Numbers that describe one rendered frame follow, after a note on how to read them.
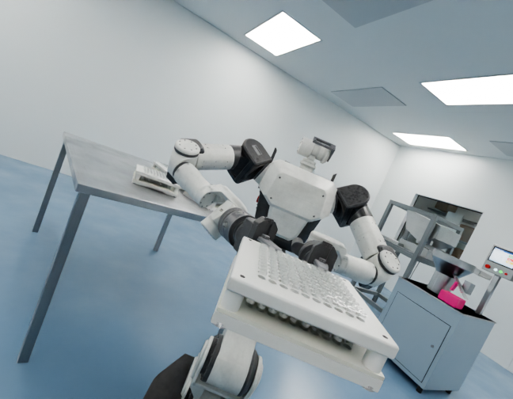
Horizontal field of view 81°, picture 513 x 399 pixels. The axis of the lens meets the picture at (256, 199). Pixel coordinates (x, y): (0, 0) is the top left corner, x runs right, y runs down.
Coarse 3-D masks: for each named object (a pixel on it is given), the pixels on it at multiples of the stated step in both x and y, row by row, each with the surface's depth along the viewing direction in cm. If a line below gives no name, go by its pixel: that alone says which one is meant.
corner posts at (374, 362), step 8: (224, 296) 41; (232, 296) 40; (240, 296) 40; (224, 304) 40; (232, 304) 40; (240, 304) 41; (368, 352) 41; (368, 360) 41; (376, 360) 40; (384, 360) 40; (368, 368) 41; (376, 368) 40
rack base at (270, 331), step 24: (216, 312) 40; (240, 312) 41; (264, 312) 44; (264, 336) 40; (288, 336) 40; (312, 336) 43; (312, 360) 40; (336, 360) 40; (360, 360) 42; (360, 384) 40
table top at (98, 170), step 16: (64, 144) 202; (80, 144) 208; (96, 144) 239; (80, 160) 159; (96, 160) 177; (112, 160) 201; (128, 160) 230; (144, 160) 268; (80, 176) 129; (96, 176) 141; (112, 176) 155; (128, 176) 172; (96, 192) 123; (112, 192) 126; (128, 192) 136; (144, 192) 149; (160, 192) 164; (160, 208) 140; (176, 208) 144; (192, 208) 160
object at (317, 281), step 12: (276, 264) 49; (288, 264) 52; (300, 264) 56; (288, 276) 49; (300, 276) 49; (312, 276) 51; (324, 276) 55; (312, 288) 47; (324, 288) 48; (336, 288) 51; (324, 300) 45; (336, 300) 45; (348, 300) 47
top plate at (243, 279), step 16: (240, 256) 49; (256, 256) 53; (240, 272) 42; (256, 272) 45; (240, 288) 39; (256, 288) 39; (272, 288) 41; (288, 288) 44; (352, 288) 59; (272, 304) 40; (288, 304) 40; (304, 304) 40; (320, 304) 43; (304, 320) 40; (320, 320) 40; (336, 320) 40; (352, 320) 42; (368, 320) 45; (352, 336) 40; (368, 336) 40; (384, 336) 41; (384, 352) 40
